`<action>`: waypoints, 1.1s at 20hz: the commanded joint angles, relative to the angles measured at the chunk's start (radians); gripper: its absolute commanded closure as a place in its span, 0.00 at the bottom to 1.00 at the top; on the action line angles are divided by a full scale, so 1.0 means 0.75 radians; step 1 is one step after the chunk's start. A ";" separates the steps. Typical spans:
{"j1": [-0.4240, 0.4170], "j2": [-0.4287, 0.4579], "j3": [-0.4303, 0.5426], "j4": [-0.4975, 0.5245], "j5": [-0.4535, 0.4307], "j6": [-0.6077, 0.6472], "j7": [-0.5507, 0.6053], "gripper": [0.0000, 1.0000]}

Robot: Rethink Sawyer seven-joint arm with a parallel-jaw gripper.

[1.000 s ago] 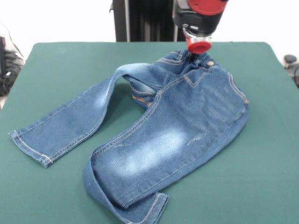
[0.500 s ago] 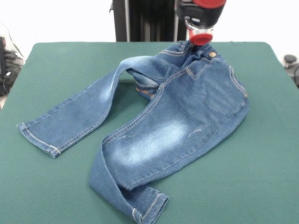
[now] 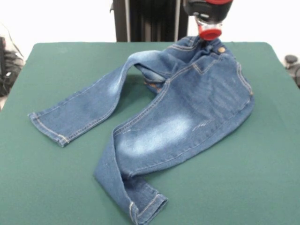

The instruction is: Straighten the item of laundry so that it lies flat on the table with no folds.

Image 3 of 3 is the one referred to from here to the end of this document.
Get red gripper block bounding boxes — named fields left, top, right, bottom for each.
left=197, top=22, right=223, bottom=40

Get blue denim jeans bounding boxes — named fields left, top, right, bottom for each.
left=28, top=36, right=255, bottom=223

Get black round-topped device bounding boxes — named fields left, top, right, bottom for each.
left=285, top=54, right=300, bottom=89

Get dark green table cloth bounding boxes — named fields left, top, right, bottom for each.
left=0, top=41, right=300, bottom=225

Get black equipment with cables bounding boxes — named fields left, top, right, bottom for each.
left=0, top=21, right=25, bottom=98

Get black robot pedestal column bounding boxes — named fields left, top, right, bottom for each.
left=109, top=0, right=191, bottom=43

